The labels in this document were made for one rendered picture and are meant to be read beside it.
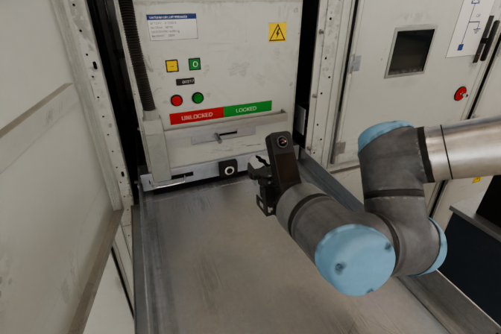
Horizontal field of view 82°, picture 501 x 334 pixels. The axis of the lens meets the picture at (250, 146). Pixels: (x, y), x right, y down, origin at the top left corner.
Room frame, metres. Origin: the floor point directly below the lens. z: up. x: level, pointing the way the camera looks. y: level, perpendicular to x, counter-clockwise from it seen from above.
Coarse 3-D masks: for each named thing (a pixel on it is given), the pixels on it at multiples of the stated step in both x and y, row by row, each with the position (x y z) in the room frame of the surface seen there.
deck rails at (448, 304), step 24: (312, 168) 0.82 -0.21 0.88; (336, 192) 0.70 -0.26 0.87; (144, 216) 0.62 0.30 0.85; (144, 240) 0.49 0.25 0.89; (144, 264) 0.41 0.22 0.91; (408, 288) 0.40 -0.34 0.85; (432, 288) 0.38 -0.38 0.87; (456, 288) 0.35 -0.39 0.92; (168, 312) 0.34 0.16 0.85; (432, 312) 0.34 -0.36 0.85; (456, 312) 0.33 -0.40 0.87; (480, 312) 0.31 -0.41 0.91
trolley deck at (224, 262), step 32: (224, 192) 0.73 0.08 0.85; (256, 192) 0.73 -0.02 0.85; (160, 224) 0.59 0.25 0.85; (192, 224) 0.59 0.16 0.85; (224, 224) 0.59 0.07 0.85; (256, 224) 0.59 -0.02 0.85; (192, 256) 0.48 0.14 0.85; (224, 256) 0.48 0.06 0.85; (256, 256) 0.48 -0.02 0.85; (288, 256) 0.48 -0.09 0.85; (192, 288) 0.40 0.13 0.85; (224, 288) 0.40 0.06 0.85; (256, 288) 0.40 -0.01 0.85; (288, 288) 0.40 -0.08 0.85; (320, 288) 0.40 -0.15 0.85; (384, 288) 0.40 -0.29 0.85; (192, 320) 0.33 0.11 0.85; (224, 320) 0.33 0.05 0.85; (256, 320) 0.33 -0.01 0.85; (288, 320) 0.33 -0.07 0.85; (320, 320) 0.33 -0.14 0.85; (352, 320) 0.33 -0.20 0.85; (384, 320) 0.33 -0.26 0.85; (416, 320) 0.33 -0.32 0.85
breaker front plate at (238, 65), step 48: (288, 0) 0.89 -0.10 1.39; (144, 48) 0.75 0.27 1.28; (192, 48) 0.79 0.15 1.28; (240, 48) 0.84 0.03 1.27; (288, 48) 0.89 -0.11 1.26; (240, 96) 0.84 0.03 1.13; (288, 96) 0.90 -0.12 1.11; (144, 144) 0.73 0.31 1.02; (192, 144) 0.78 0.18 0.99; (240, 144) 0.84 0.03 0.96
